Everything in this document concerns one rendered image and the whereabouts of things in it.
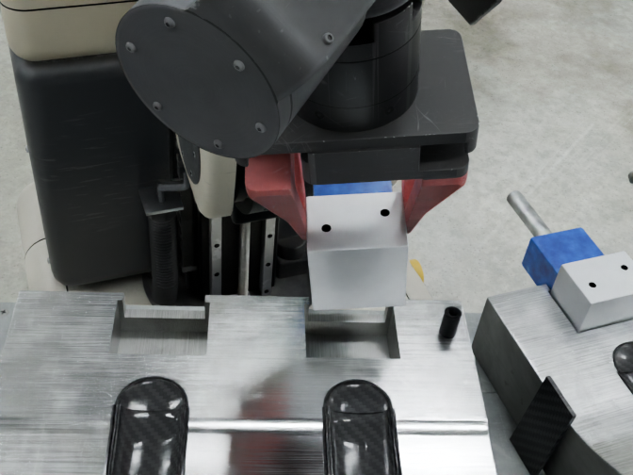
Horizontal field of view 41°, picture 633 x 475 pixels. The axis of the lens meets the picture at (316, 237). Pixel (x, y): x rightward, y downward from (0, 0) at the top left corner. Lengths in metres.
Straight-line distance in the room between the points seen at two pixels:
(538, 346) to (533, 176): 1.57
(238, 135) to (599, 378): 0.35
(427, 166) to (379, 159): 0.02
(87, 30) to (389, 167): 0.73
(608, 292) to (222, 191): 0.42
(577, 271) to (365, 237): 0.19
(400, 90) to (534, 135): 1.92
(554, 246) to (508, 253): 1.29
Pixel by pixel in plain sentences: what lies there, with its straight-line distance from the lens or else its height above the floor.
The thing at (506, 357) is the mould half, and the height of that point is 0.83.
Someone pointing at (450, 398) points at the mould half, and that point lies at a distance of 0.47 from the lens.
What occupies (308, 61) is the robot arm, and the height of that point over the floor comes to 1.14.
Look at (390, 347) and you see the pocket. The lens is 0.52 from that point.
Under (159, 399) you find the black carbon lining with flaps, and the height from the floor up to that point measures 0.89.
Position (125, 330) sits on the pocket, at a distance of 0.52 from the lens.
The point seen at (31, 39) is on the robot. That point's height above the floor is 0.73.
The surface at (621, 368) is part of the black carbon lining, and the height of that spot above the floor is 0.85.
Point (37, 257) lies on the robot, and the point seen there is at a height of 0.27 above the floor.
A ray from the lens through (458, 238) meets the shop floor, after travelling 1.89.
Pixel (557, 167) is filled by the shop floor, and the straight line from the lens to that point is 2.17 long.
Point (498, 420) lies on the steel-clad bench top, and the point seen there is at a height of 0.80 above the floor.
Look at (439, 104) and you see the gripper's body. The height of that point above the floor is 1.06.
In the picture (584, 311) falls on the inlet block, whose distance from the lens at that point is 0.57.
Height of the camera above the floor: 1.26
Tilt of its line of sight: 44 degrees down
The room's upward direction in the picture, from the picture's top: 6 degrees clockwise
